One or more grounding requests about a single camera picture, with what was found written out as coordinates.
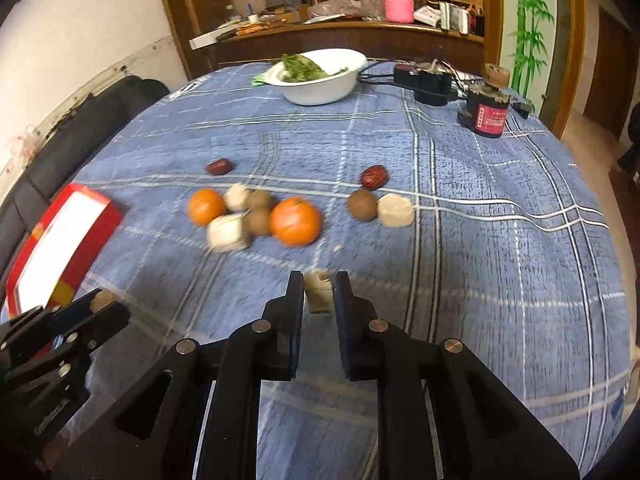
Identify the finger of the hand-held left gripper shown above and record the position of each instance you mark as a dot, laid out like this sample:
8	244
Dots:
45	322
100	327

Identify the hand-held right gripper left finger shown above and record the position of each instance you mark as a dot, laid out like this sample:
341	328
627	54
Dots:
295	312

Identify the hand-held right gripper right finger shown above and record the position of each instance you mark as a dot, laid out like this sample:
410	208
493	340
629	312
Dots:
344	320

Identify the brown longan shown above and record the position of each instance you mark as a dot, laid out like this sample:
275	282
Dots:
258	200
362	205
103	300
260	223

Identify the beige chunk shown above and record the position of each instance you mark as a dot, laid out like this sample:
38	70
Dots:
395	211
318	292
236	197
227	232

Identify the red and white box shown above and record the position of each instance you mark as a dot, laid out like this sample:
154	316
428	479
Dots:
65	240

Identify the large orange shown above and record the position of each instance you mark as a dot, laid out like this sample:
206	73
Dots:
295	222

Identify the small orange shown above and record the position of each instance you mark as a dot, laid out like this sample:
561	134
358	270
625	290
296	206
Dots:
206	206

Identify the red date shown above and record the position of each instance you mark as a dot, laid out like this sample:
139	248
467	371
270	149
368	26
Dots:
373	178
219	166

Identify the blue plaid tablecloth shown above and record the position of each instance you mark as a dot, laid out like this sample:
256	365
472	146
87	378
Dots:
450	285

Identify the black sofa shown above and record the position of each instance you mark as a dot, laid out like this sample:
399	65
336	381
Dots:
75	130

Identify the white bowl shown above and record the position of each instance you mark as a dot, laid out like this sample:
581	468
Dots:
325	87

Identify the green leafy vegetables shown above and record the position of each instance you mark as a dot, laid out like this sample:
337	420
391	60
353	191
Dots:
302	70

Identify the black jar with red label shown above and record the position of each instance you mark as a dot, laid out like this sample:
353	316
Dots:
487	115

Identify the wooden cabinet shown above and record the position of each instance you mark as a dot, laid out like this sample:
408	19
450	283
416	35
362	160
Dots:
300	42

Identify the white flat board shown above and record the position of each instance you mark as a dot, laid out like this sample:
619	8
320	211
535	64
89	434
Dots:
210	39

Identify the clear plastic bag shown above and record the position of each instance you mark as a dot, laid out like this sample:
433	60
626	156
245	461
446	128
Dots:
332	8

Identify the wooden door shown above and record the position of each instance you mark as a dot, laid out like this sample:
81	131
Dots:
607	70

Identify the bamboo wall sticker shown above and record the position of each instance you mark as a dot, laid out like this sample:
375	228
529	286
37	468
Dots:
530	20

